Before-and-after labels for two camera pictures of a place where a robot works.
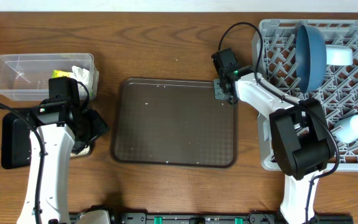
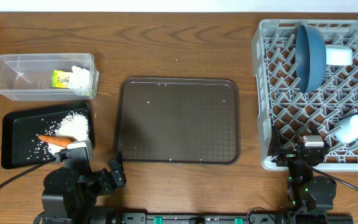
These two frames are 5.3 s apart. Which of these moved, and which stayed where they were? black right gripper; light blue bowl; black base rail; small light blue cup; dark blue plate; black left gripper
Moved: black right gripper; black left gripper
Stayed: dark blue plate; light blue bowl; small light blue cup; black base rail
